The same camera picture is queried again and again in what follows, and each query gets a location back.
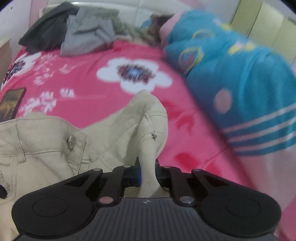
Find grey sweatshirt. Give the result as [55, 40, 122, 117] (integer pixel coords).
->
[60, 7, 115, 57]

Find yellow-green wardrobe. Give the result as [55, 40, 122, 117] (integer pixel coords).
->
[231, 0, 296, 65]

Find pink floral bed sheet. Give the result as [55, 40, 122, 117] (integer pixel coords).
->
[0, 39, 296, 241]

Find smartphone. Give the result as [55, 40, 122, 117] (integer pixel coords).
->
[0, 88, 26, 122]

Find beige trousers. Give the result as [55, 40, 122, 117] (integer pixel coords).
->
[1, 90, 168, 240]

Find patterned pillow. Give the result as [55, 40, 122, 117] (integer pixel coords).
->
[111, 17, 149, 45]

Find sleeping person head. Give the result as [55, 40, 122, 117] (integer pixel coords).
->
[140, 15, 173, 46]

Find black garment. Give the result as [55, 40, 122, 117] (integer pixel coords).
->
[18, 2, 79, 54]

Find pink white headboard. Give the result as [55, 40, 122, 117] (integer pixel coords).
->
[67, 0, 189, 14]

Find blue pink floral quilt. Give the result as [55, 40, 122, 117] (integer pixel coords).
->
[164, 9, 295, 156]

